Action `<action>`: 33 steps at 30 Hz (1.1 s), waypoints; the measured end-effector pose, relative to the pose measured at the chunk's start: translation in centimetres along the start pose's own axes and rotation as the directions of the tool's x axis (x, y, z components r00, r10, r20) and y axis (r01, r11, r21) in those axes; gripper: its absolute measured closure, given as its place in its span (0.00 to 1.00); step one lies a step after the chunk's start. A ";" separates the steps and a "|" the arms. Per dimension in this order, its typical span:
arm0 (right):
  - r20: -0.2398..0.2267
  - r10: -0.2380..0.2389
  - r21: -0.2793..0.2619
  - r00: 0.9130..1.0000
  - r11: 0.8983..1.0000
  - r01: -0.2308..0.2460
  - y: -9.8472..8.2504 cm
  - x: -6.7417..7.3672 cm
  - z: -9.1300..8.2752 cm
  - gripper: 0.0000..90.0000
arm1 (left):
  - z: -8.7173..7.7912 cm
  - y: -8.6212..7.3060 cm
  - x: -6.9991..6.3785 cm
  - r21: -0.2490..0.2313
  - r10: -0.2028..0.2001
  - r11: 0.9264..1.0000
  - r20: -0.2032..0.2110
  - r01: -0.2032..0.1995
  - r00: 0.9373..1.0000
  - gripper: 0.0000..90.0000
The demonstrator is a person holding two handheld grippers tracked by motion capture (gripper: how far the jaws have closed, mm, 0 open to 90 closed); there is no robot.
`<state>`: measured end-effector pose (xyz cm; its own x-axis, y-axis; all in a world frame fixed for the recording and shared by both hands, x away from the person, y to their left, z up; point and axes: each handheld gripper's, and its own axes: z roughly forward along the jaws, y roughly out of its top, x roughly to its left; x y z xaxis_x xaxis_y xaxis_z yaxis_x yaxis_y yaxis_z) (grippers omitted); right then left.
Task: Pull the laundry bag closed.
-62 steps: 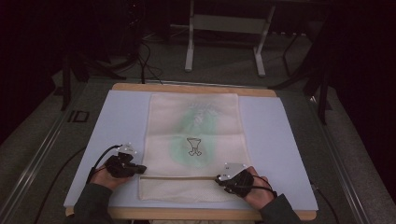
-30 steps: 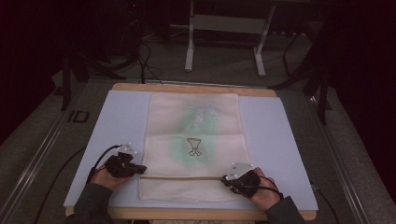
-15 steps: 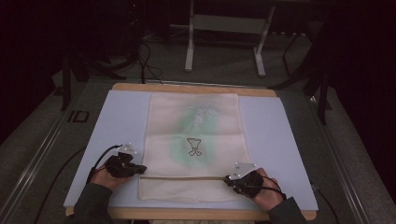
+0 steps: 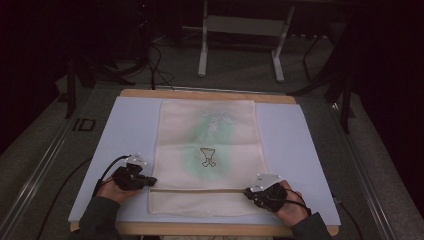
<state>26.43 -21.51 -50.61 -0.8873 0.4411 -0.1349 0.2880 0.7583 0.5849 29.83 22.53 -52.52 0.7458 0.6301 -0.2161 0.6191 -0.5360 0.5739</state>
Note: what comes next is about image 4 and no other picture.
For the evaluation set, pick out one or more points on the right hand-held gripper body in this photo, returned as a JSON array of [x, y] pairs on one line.
[[271, 196]]

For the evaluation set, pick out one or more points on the metal floor rail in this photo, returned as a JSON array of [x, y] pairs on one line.
[[363, 176], [30, 186]]

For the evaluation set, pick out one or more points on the wooden table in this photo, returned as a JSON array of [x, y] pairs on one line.
[[206, 95]]

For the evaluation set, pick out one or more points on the person's left hand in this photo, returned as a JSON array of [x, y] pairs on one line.
[[110, 191]]

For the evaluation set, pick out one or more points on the light blue mat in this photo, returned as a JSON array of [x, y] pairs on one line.
[[133, 126]]

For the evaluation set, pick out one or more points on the cream printed cloth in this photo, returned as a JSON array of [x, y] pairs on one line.
[[206, 133]]

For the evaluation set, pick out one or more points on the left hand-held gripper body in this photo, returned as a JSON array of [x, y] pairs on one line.
[[128, 176]]

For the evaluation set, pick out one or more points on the green garment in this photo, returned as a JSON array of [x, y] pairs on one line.
[[208, 133]]

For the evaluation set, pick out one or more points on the person's right hand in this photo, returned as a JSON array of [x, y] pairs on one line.
[[293, 206]]

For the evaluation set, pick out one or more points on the white metal stand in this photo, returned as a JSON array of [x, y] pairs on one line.
[[246, 26]]

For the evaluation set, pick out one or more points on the black metal stand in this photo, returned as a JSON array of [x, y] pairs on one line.
[[345, 96]]

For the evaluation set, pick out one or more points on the black tripod stand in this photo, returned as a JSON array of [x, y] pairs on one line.
[[85, 71]]

